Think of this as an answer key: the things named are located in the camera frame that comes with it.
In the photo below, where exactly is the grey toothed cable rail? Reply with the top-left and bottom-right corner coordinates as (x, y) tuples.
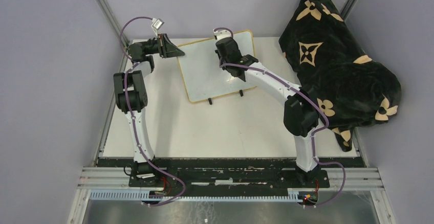
(89, 187), (304, 204)

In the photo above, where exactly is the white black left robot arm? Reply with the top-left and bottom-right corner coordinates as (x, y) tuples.
(113, 33), (185, 187)

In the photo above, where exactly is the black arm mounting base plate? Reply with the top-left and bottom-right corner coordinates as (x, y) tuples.
(95, 157), (330, 198)

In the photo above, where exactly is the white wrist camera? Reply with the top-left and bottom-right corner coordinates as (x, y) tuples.
(151, 18), (164, 31)
(213, 30), (233, 41)

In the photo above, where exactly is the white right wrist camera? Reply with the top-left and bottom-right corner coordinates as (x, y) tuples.
(213, 30), (233, 41)

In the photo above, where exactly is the small electronics board with led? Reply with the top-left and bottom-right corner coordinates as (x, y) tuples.
(298, 192), (319, 206)

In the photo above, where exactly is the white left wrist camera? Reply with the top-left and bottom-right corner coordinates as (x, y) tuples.
(151, 18), (164, 31)

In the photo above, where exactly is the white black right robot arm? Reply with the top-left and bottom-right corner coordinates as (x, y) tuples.
(215, 36), (321, 187)

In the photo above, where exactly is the black floral plush blanket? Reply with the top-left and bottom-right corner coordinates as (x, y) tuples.
(278, 0), (402, 152)

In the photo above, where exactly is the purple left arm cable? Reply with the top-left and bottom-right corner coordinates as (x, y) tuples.
(119, 16), (186, 207)

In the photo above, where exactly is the yellow framed whiteboard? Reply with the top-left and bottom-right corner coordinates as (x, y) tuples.
(177, 37), (255, 103)

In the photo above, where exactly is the left aluminium frame post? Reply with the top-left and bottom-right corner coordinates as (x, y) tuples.
(96, 0), (129, 47)

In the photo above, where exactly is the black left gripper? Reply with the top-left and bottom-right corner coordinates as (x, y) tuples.
(141, 33), (186, 58)

